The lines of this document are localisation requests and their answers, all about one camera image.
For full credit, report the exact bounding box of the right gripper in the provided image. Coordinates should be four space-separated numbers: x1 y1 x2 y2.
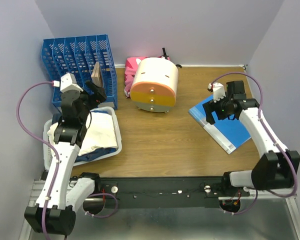
202 92 233 125

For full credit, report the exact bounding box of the orange paperback book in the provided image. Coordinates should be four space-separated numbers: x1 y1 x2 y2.
91 61 103 87

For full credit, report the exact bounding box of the blue document folder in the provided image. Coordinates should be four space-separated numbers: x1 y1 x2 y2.
188 95 251 155

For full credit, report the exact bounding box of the yellow drawer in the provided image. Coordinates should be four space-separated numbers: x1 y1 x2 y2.
130 92 176 107

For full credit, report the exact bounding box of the grey bottom drawer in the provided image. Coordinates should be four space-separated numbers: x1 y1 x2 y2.
136 102 173 113

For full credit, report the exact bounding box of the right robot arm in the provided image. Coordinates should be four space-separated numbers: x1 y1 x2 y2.
202 80 300 196

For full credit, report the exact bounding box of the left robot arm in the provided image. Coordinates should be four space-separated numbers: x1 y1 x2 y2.
24 81 107 239

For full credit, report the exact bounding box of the blue plastic file organizer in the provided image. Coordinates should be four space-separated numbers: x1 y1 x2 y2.
41 34 118 110

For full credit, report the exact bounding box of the pink camouflage cloth bag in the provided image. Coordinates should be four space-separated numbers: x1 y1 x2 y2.
124 57 168 98

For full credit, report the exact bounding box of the white folded cloth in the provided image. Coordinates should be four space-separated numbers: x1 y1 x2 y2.
46 112 118 157

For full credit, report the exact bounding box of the white mini drawer cabinet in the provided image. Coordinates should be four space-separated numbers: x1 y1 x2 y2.
130 57 179 107

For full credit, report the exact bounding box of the white laundry basket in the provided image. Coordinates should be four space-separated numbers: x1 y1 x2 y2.
43 106 123 171

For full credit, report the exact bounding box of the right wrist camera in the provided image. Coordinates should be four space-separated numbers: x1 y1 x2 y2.
211 82 226 103

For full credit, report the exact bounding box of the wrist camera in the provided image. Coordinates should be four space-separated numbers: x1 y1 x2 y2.
59 72 83 93
211 82 226 103

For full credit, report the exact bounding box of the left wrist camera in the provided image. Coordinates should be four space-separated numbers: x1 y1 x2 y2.
59 72 83 93

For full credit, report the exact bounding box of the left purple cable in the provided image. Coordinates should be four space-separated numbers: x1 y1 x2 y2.
16 81 62 240

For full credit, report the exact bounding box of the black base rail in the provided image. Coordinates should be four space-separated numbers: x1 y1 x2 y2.
94 176 249 209

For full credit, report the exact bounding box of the aluminium frame rail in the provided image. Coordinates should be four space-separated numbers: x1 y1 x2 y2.
28 178 298 201

